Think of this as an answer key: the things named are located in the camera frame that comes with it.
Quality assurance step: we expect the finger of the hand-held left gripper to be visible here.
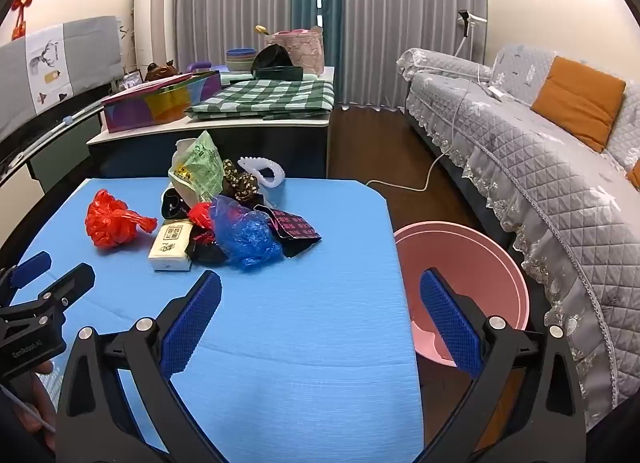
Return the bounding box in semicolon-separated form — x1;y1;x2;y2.
0;251;53;295
27;263;96;316

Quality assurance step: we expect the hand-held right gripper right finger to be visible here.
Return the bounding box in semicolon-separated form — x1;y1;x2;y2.
419;268;587;463

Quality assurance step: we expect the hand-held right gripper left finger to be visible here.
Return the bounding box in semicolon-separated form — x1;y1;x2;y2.
54;270;223;463

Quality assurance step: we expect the pink plastic bin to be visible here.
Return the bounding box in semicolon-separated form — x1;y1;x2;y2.
393;223;530;369

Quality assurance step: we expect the red plastic bag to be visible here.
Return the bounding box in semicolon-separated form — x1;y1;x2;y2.
85;189;158;248

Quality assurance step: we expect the small white box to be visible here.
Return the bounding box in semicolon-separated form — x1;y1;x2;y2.
148;219;194;272

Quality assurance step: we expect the blue plastic bag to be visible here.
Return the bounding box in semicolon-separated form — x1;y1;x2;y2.
209;195;283;271

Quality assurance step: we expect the black and red wrapper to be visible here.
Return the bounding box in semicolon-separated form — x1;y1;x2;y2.
187;202;228;265

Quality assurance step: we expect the dark packet with pink pattern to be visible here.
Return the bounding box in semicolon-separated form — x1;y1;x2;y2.
255;204;322;259

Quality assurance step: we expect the brown patterned wrapper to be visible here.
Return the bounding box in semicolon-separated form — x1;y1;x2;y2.
221;159;261;204

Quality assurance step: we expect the green snack packet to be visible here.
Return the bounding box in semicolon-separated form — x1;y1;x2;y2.
168;130;224;204

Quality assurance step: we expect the white textured towel roll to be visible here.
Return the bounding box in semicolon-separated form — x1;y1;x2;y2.
237;156;286;188

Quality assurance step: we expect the white paper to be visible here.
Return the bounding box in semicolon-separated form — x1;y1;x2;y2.
172;138;201;204

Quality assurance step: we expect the person's left hand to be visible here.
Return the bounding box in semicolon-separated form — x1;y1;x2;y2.
0;360;57;450

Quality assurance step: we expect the blue mat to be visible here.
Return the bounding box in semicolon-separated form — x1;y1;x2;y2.
10;175;426;463

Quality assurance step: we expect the dark television stand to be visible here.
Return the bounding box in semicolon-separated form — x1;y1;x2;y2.
0;78;121;194

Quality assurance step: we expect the grey quilted sofa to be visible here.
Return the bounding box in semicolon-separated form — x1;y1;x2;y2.
396;43;640;434

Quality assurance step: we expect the colourful box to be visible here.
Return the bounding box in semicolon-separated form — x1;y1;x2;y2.
101;70;222;134

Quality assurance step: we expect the dark table with white top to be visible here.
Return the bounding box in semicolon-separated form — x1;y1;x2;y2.
86;65;335;181

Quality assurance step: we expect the television with grey cover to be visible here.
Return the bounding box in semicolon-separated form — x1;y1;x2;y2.
0;15;123;144

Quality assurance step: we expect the brown teapot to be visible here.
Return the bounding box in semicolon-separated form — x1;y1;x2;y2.
144;60;177;82

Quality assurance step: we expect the green checkered cloth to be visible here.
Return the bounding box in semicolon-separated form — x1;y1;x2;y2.
185;79;335;121

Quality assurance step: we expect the orange cushion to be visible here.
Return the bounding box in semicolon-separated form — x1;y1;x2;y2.
530;56;627;154

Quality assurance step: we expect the dark green tray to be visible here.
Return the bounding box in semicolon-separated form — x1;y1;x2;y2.
251;65;305;81

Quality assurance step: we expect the stack of coloured bowls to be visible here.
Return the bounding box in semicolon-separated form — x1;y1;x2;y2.
225;48;259;74

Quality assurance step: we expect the black bag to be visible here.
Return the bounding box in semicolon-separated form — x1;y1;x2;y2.
250;43;293;71

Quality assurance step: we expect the white standing air conditioner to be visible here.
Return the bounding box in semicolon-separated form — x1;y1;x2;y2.
134;0;177;76

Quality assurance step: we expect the pink basket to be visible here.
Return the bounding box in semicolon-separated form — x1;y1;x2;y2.
264;25;326;76

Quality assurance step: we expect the clip phone holder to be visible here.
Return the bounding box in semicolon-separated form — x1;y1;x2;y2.
457;9;488;38

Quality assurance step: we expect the grey curtain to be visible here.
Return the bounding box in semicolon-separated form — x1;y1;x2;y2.
172;0;296;74
340;0;488;108

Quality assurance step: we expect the white cable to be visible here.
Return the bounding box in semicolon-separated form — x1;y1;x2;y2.
365;38;506;192

